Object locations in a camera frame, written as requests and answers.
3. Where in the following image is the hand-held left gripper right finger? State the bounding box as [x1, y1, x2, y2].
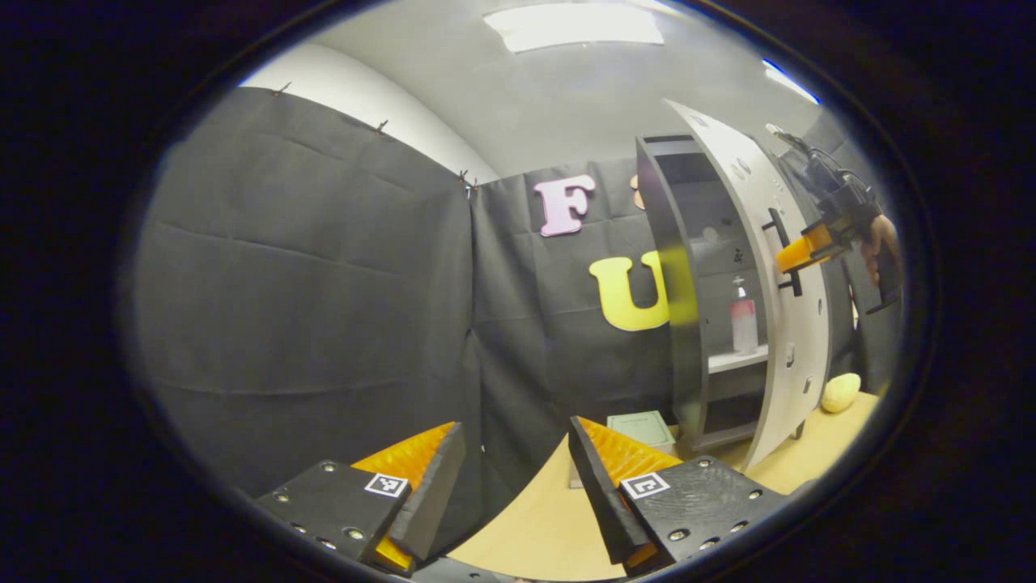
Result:
[567, 416, 790, 578]

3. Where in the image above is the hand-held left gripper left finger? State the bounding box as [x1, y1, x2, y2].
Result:
[255, 421, 468, 578]

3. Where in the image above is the black door handle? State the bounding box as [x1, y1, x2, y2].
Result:
[761, 208, 804, 298]

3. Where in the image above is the grey cabinet door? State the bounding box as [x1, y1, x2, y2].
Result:
[664, 99, 834, 472]

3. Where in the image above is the narrow ceiling light panel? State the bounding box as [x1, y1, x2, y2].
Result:
[761, 58, 820, 104]

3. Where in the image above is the yellow round bun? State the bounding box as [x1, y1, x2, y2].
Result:
[820, 372, 861, 414]

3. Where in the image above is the black backdrop cloth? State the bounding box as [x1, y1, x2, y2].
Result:
[129, 85, 903, 519]

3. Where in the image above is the large ceiling light panel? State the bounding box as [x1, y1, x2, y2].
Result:
[484, 2, 664, 53]

